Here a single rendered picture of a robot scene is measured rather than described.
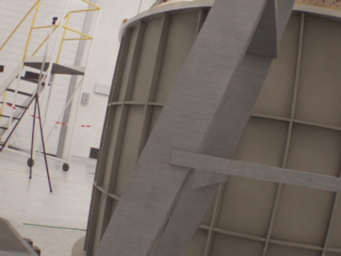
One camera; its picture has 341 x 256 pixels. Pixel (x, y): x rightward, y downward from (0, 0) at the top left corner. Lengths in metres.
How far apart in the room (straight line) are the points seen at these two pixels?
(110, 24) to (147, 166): 9.28
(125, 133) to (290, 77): 0.75
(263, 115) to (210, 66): 0.76
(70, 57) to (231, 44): 8.82
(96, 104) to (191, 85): 9.00
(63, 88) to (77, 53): 0.81
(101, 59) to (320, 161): 8.56
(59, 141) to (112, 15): 3.03
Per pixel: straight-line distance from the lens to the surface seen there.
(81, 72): 6.60
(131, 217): 0.63
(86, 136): 9.57
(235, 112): 1.04
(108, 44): 9.78
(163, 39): 1.70
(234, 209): 1.41
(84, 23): 9.58
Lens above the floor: 0.63
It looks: 3 degrees up
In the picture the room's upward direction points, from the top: 11 degrees clockwise
